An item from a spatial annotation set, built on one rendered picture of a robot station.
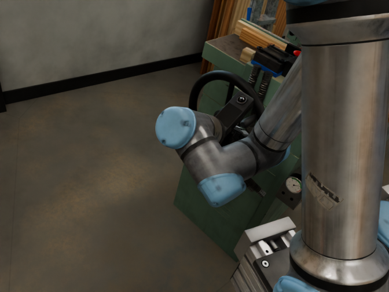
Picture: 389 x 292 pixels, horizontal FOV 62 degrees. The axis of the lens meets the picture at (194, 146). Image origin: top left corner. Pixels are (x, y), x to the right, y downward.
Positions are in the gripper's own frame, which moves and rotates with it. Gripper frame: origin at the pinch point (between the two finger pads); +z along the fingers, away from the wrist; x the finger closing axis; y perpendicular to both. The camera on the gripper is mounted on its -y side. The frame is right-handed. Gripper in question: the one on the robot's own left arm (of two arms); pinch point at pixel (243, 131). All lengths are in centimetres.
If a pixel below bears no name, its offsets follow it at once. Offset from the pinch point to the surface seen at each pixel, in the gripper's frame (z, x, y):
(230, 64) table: 19.5, -23.8, -13.8
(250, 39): 30.5, -27.4, -25.7
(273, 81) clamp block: 7.5, -3.1, -15.3
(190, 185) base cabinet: 53, -25, 42
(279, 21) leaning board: 194, -93, -72
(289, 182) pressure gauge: 25.4, 14.0, 8.5
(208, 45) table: 18.5, -34.7, -15.5
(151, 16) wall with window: 104, -140, -18
